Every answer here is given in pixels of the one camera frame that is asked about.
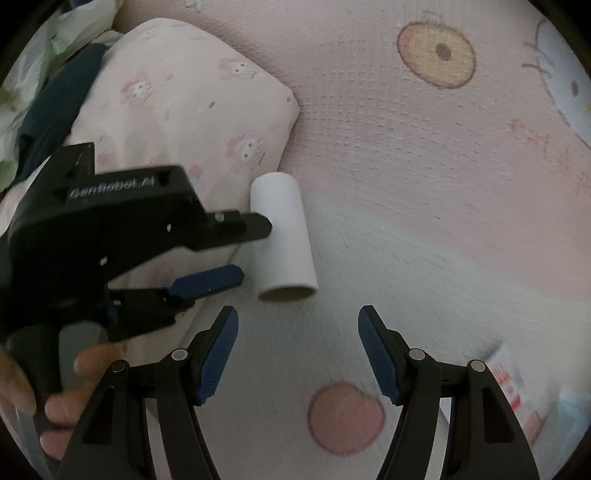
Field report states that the white paper roll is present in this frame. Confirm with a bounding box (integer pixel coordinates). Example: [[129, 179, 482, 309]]
[[250, 172, 318, 302]]

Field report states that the blue white wipes pack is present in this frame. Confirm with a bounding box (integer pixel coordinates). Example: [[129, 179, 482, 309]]
[[529, 385, 590, 447]]

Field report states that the person's left hand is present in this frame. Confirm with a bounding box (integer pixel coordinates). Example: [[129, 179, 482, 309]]
[[1, 342, 127, 460]]

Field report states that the red white sachet packet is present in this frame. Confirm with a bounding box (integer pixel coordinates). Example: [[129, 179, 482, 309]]
[[486, 343, 531, 414]]

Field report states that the dark teal cloth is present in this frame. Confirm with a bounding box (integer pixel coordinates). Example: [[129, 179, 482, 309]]
[[14, 44, 108, 183]]

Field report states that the green floral fabric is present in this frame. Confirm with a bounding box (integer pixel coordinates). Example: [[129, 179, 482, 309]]
[[1, 1, 122, 190]]

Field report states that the pink Hello Kitty blanket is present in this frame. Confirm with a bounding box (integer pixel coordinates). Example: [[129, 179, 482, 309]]
[[117, 1, 590, 479]]

